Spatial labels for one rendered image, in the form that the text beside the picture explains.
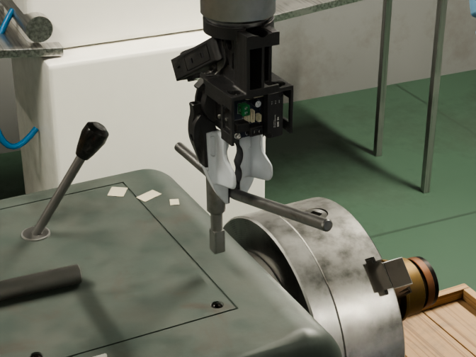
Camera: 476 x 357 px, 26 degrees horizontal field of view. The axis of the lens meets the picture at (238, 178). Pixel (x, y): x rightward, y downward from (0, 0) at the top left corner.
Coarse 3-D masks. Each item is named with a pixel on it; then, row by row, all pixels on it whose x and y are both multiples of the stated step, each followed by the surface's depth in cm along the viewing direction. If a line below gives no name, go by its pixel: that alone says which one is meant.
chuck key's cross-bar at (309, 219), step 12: (180, 144) 123; (192, 156) 120; (240, 192) 110; (252, 204) 107; (264, 204) 105; (276, 204) 103; (288, 216) 101; (300, 216) 98; (312, 216) 97; (324, 228) 95
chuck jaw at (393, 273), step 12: (372, 264) 132; (384, 264) 134; (396, 264) 135; (372, 276) 132; (384, 276) 132; (396, 276) 134; (408, 276) 135; (384, 288) 132; (396, 288) 134; (408, 288) 139
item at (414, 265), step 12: (408, 264) 148; (420, 264) 148; (420, 276) 147; (432, 276) 148; (420, 288) 146; (432, 288) 147; (408, 300) 145; (420, 300) 146; (432, 300) 148; (408, 312) 146
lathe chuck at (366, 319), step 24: (336, 216) 136; (312, 240) 132; (336, 240) 133; (360, 240) 133; (336, 264) 130; (360, 264) 131; (336, 288) 129; (360, 288) 130; (336, 312) 128; (360, 312) 129; (384, 312) 130; (360, 336) 129; (384, 336) 130
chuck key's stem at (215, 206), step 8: (208, 184) 115; (208, 192) 116; (208, 200) 116; (216, 200) 116; (208, 208) 117; (216, 208) 116; (224, 208) 117; (216, 216) 117; (216, 224) 118; (216, 232) 118; (224, 232) 119; (216, 240) 119; (224, 240) 119; (216, 248) 119; (224, 248) 120
